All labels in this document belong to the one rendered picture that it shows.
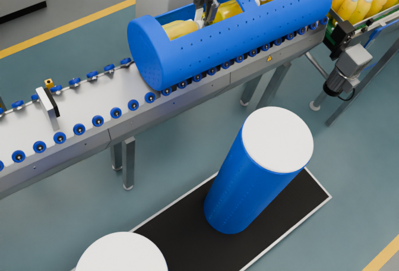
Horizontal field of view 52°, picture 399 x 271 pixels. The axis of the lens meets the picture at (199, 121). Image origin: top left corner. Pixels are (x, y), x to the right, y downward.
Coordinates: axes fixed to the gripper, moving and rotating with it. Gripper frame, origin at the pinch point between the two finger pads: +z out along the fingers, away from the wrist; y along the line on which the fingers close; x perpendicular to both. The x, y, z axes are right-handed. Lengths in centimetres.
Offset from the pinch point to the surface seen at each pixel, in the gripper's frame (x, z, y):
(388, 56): 106, 41, 36
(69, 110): -57, 25, -1
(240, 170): -11, 29, 53
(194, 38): -9.3, -2.8, 8.5
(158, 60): -25.1, -0.4, 9.8
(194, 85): -6.4, 25.4, 11.6
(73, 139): -61, 25, 12
